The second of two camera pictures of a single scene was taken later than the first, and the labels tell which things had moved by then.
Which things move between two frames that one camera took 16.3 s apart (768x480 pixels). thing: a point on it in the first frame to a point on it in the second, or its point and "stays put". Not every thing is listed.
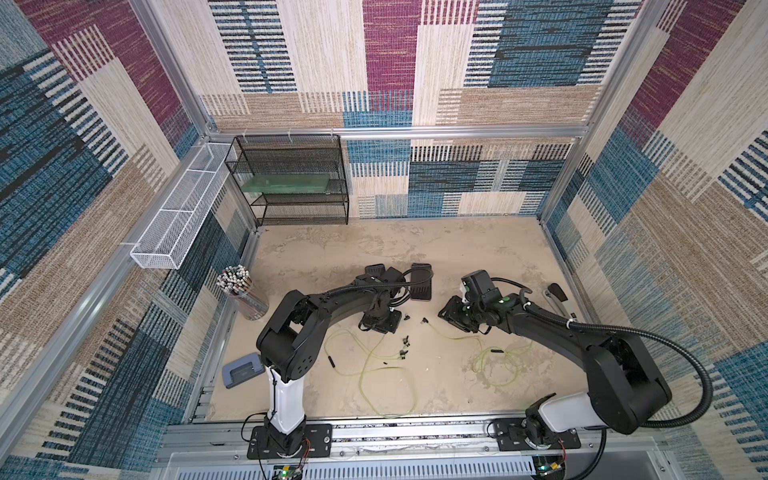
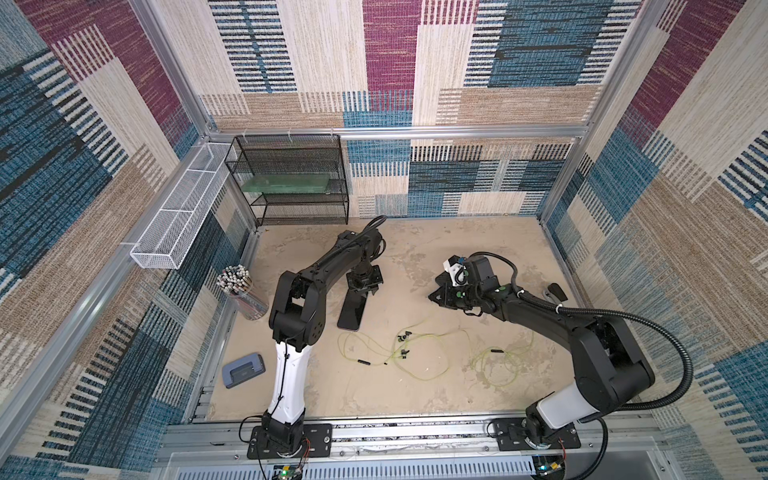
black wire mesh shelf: x=292 y=180 stays put
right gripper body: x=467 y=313 to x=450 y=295
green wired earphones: x=477 y=353 to x=499 y=367
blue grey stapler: x=242 y=369 stays put
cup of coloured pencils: x=237 y=280 stays put
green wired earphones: x=373 y=368 to x=421 y=356
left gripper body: x=389 y=323 to x=367 y=280
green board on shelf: x=296 y=183 stays put
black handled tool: x=556 y=296 stays put
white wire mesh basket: x=167 y=238 stays put
